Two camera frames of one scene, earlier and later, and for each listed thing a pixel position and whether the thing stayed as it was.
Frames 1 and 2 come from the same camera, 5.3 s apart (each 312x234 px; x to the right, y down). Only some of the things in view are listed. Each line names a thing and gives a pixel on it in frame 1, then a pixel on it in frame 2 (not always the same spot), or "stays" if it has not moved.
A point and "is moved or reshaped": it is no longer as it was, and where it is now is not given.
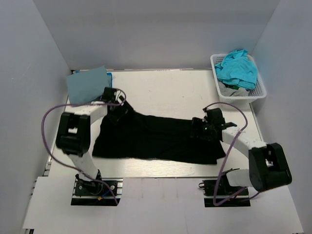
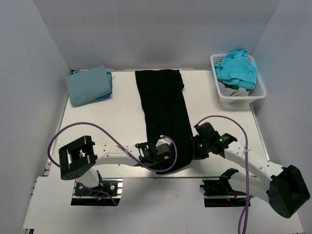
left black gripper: x=125 y=108 -> x=158 y=166
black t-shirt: x=143 y=136 is moved or reshaped
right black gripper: x=198 y=123 -> x=195 y=154
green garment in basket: x=231 y=86 stays
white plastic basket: x=258 y=92 stays
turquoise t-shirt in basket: x=237 y=69 stays
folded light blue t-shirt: x=87 y=86 stays
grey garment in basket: x=227 y=92 stays
